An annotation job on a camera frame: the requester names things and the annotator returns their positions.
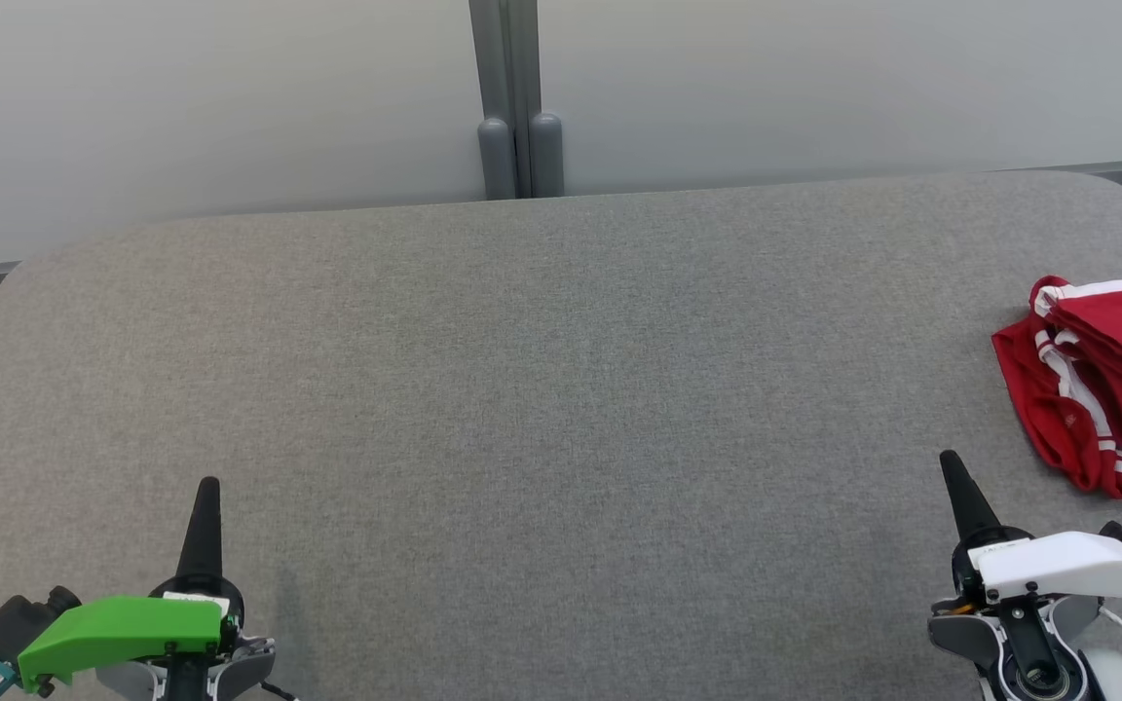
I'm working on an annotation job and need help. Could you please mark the red jersey with number print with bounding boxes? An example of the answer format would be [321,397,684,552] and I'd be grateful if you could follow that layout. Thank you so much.
[992,314,1122,499]

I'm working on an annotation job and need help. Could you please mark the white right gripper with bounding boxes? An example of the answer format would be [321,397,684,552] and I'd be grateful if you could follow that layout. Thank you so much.
[939,450,1122,610]

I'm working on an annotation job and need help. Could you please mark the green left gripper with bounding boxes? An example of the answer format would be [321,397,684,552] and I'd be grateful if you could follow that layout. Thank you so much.
[18,476,245,692]

